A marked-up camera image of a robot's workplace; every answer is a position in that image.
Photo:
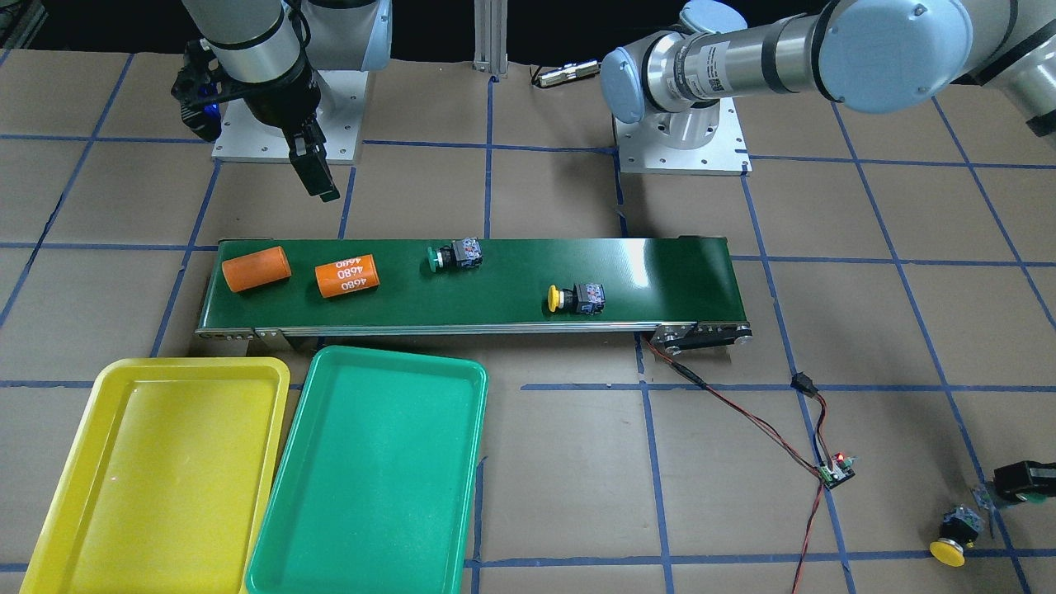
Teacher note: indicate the green push button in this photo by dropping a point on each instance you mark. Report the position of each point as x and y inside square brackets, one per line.
[459, 253]

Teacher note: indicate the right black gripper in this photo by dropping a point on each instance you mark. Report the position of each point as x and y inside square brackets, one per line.
[279, 97]

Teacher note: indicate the green plastic tray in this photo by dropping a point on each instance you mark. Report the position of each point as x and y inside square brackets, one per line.
[375, 487]

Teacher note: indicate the green conveyor belt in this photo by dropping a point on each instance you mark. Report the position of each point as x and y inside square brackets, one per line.
[683, 291]

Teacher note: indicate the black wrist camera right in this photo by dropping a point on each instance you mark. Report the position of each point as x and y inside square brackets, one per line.
[202, 84]

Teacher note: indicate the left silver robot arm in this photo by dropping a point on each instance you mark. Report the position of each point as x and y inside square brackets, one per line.
[672, 92]

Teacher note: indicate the small green circuit board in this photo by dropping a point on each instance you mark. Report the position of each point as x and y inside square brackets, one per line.
[837, 470]

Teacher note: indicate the rear aluminium frame post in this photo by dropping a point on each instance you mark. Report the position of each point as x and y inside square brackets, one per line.
[490, 33]

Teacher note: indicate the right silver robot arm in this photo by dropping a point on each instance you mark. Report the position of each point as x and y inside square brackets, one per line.
[256, 41]

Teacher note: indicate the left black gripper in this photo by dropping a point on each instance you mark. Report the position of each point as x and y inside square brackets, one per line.
[1015, 478]

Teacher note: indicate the plain orange cylinder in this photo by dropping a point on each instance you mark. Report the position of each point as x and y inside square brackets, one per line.
[256, 269]

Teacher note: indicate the yellow push button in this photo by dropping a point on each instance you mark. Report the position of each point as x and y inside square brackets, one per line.
[587, 299]
[958, 530]

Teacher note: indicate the orange cylinder with 4680 text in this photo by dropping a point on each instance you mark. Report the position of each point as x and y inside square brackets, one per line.
[347, 276]

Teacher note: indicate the yellow plastic tray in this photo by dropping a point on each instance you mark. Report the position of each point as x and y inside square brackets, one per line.
[167, 480]

